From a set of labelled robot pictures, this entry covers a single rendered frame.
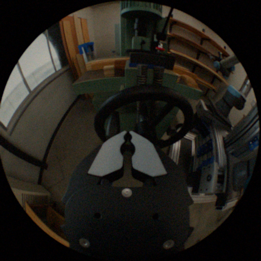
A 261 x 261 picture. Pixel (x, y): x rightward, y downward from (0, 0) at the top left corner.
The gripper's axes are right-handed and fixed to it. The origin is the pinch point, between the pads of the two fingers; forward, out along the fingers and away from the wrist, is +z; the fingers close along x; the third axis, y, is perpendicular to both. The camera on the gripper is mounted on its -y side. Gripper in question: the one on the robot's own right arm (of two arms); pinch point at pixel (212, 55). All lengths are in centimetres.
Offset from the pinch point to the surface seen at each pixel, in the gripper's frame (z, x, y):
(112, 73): -68, -94, 20
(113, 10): 176, -143, -137
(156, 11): -58, -75, -8
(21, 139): -105, -223, 34
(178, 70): -49, -62, 23
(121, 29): -35, -93, -5
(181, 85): -65, -66, 25
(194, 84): -62, -57, 25
